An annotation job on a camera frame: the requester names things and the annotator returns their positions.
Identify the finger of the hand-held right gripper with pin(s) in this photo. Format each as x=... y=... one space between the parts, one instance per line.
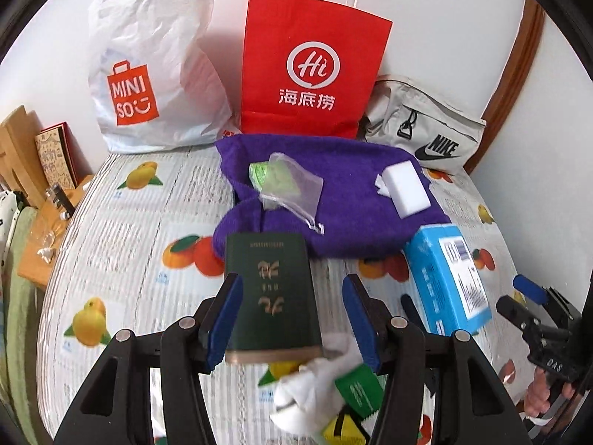
x=512 y=311
x=528 y=286

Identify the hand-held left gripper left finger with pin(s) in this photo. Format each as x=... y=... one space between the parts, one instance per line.
x=227 y=324

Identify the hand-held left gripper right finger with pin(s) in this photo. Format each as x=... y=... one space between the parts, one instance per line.
x=366 y=329

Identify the dark green passport booklet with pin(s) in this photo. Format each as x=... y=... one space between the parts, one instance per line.
x=273 y=306

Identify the dark green sachet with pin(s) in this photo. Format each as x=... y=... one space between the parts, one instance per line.
x=359 y=389

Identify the white sock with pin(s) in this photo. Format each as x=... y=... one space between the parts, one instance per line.
x=305 y=389

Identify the white sponge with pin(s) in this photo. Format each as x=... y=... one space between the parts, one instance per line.
x=407 y=190

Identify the green wet wipes pack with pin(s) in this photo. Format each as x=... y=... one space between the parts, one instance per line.
x=260 y=174

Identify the person's right hand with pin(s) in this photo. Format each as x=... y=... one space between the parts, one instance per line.
x=537 y=394

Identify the blue cardboard box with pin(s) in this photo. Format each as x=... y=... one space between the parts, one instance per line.
x=435 y=278

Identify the fruit print tablecloth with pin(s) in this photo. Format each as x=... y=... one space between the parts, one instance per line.
x=139 y=250

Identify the purple towel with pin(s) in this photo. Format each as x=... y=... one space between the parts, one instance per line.
x=352 y=213

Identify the grey waist bag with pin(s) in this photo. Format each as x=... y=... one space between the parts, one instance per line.
x=435 y=118

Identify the green blanket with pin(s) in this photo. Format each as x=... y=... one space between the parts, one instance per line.
x=23 y=324

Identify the wooden nightstand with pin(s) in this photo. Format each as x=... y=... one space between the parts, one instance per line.
x=41 y=236

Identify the small metal object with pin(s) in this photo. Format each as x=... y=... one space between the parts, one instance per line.
x=60 y=199

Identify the brown patterned notebook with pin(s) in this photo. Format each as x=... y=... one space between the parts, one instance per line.
x=55 y=157

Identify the wooden headboard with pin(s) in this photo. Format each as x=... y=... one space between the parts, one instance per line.
x=18 y=148

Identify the white plastic shopping bag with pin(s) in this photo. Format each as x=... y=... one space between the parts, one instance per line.
x=153 y=46

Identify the red paper bag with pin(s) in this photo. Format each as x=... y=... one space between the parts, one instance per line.
x=278 y=32

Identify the brown wooden door frame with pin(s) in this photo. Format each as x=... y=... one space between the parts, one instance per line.
x=514 y=74

